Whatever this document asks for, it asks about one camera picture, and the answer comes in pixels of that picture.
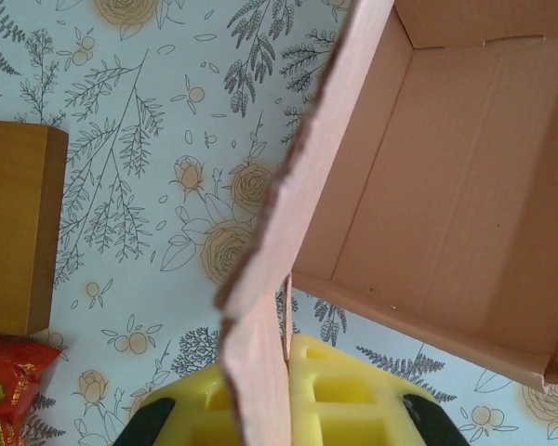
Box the red snack packet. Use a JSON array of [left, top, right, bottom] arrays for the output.
[[0, 332, 64, 446]]

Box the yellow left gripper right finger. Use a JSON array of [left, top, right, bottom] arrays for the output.
[[287, 332, 458, 446]]

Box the pink paper box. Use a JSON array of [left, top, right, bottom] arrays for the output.
[[213, 0, 558, 446]]

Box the floral tablecloth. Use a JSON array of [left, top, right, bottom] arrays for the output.
[[0, 0, 558, 446]]

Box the brown wooden stand base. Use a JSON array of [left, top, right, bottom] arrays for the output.
[[0, 120, 70, 336]]

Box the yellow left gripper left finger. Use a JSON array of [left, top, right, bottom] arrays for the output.
[[118, 363, 239, 446]]

